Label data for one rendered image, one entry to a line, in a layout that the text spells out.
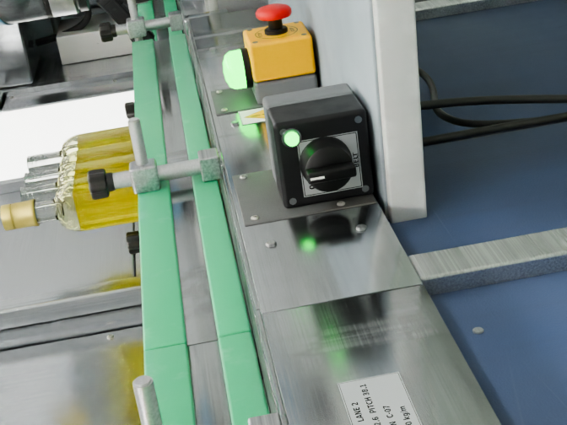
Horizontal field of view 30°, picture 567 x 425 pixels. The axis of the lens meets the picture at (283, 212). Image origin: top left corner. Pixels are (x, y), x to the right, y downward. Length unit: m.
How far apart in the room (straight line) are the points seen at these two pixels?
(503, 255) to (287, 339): 0.19
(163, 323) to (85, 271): 0.71
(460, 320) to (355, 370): 0.11
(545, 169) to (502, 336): 0.29
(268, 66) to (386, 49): 0.34
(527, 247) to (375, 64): 0.19
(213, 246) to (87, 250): 0.68
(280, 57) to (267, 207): 0.28
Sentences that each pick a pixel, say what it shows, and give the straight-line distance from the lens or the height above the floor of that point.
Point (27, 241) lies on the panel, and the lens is 1.65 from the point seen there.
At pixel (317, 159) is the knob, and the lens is 0.88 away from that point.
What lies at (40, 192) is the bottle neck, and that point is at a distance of 1.46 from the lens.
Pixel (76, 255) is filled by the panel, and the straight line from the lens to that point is 1.57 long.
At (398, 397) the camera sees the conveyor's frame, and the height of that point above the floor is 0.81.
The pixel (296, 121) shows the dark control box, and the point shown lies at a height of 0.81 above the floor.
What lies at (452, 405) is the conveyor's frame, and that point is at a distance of 0.65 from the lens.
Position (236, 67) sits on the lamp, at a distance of 1.18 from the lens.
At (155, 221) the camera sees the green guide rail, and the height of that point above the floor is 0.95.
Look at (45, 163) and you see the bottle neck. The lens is 1.56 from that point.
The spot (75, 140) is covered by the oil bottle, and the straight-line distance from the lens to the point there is 1.56.
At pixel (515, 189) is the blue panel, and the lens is 0.96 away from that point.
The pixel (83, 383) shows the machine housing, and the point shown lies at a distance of 1.34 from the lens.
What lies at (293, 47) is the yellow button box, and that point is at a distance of 1.17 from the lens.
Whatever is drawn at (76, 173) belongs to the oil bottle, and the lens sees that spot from 1.44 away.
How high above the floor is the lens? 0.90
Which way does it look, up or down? 4 degrees down
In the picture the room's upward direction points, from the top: 100 degrees counter-clockwise
